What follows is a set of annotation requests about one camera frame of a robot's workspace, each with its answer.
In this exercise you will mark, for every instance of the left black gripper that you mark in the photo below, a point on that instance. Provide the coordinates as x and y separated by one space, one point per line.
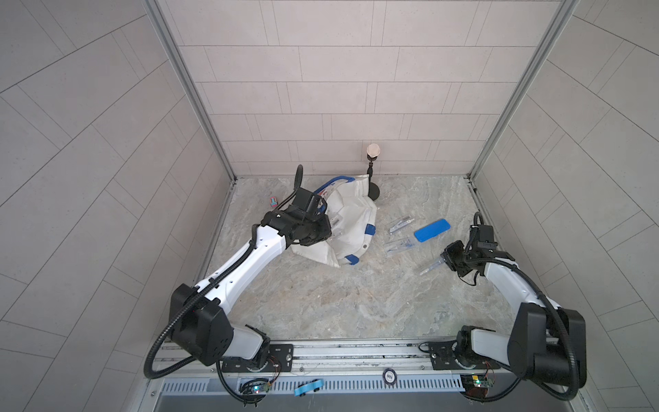
325 230

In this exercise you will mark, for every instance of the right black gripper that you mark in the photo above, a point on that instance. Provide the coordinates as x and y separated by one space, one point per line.
448 254

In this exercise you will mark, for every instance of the clear pencil lead tube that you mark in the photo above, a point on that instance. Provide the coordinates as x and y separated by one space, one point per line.
432 266

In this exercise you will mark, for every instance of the white canvas bag blue handles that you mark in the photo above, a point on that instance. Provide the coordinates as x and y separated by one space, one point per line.
352 214

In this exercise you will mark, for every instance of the blue compass case lid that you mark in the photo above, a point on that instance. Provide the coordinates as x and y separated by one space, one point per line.
432 230

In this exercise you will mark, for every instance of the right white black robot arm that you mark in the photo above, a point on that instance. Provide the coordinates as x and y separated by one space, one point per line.
547 344

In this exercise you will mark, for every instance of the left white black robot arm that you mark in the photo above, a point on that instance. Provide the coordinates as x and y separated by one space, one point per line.
200 313

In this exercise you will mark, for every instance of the black stand with round head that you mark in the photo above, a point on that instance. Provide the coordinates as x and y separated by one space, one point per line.
373 152

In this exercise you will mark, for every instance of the right green circuit board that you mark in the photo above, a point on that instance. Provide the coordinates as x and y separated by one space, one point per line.
476 385

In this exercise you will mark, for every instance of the green circuit board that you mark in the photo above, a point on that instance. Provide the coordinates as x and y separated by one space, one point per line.
255 387
476 385

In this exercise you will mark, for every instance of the round black white sticker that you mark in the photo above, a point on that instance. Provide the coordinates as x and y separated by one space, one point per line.
389 377

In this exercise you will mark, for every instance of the blue tape strip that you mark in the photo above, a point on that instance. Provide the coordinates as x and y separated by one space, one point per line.
311 387

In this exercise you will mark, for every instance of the left green circuit board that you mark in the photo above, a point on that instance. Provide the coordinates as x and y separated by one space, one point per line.
255 387

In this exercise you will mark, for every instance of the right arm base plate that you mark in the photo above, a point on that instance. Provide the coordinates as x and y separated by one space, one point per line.
445 356

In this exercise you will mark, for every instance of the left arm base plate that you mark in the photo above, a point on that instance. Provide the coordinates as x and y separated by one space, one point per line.
278 358

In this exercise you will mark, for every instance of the aluminium rail frame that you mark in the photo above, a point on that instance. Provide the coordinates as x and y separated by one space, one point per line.
346 367

